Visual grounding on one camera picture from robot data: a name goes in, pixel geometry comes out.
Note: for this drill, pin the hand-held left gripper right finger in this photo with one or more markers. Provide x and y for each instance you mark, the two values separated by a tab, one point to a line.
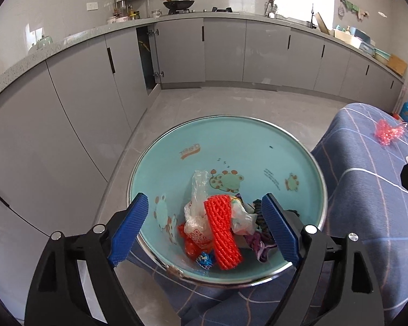
278	232

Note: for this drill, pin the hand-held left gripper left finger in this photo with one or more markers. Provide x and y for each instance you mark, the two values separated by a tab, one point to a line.
129	232

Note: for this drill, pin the purple foil wrapper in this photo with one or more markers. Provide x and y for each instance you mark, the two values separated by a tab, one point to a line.
258	248

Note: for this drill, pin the black foam net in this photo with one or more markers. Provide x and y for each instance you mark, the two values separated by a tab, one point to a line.
258	210

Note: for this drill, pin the printed white plastic bag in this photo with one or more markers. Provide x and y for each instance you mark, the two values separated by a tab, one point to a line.
239	215

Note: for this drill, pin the red foam net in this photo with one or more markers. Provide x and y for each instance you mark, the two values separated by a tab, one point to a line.
221	231

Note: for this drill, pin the red foil wrapper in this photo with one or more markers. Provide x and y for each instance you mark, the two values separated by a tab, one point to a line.
188	248

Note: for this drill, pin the clear red-print plastic bag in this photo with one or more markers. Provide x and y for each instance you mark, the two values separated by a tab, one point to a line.
197	210

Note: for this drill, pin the blue candy wrapper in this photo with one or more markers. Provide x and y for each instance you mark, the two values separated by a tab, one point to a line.
204	259

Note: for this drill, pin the teal enamel basin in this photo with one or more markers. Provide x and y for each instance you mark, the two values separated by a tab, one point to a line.
244	152

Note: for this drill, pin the blue plaid tablecloth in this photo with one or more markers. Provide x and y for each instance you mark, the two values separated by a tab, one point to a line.
360	176

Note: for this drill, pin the pink foam net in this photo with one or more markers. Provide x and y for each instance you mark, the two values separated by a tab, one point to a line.
387	132

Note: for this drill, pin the wooden cutting board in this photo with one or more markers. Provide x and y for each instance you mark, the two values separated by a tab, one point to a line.
397	65

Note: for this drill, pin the stacked teal bowls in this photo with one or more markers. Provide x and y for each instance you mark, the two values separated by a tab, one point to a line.
381	56

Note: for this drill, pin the blue dish rack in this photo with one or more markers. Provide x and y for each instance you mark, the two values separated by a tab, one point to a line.
363	37

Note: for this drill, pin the white plastic tub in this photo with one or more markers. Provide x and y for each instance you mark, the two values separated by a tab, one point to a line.
348	39

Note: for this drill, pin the hanging cloths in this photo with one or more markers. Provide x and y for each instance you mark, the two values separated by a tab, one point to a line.
352	6

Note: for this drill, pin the kitchen faucet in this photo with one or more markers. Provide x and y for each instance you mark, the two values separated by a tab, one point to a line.
312	17

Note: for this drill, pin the grey lower cabinets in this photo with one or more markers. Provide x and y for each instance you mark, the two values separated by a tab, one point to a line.
224	51

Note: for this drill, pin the grey kitchen countertop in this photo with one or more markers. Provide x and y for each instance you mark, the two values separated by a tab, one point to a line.
88	34

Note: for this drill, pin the teal kettle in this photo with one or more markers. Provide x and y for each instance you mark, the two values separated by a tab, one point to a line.
45	42

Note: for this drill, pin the utensil holder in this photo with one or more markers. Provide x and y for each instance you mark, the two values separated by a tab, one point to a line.
271	8

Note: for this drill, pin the black gas stove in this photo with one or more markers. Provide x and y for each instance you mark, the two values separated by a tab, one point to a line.
221	9

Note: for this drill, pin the black wok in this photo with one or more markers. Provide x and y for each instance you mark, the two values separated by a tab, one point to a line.
178	4

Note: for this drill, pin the white wall outlet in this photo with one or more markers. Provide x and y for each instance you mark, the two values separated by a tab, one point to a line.
92	5

